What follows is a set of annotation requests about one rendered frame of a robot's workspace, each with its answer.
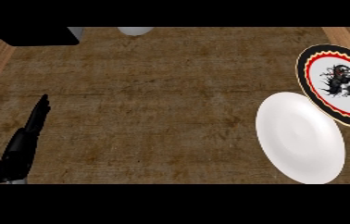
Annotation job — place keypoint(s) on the black box appliance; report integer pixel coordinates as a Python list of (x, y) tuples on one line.
[(38, 35)]

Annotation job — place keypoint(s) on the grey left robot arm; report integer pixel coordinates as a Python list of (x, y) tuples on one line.
[(19, 181)]

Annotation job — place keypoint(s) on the black-rimmed patterned plate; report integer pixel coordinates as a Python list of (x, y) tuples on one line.
[(320, 67)]

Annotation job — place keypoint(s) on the plain white plate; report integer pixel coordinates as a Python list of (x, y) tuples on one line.
[(298, 138)]

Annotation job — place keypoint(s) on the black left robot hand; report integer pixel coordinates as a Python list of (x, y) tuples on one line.
[(20, 147)]

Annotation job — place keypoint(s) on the pale grey round object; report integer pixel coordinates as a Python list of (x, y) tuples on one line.
[(134, 30)]

